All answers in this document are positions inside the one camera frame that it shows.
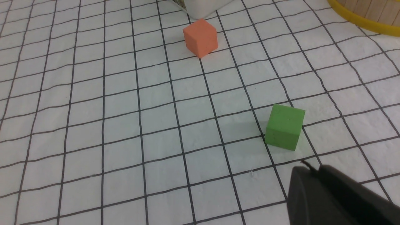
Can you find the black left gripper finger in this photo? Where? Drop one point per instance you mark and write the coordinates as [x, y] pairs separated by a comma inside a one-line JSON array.
[[326, 196]]

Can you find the green foam cube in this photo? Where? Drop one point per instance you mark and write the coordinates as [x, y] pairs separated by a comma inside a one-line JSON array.
[[284, 127]]

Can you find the bamboo steamer tray yellow rim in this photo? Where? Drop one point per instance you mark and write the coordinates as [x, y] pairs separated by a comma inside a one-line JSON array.
[[379, 16]]

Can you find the orange foam cube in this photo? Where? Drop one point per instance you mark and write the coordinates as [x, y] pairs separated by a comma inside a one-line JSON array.
[[200, 38]]

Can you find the green lid storage box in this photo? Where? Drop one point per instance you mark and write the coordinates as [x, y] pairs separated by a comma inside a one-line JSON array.
[[198, 9]]

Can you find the white grid tablecloth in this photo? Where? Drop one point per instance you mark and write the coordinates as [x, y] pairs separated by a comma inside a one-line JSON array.
[[108, 119]]

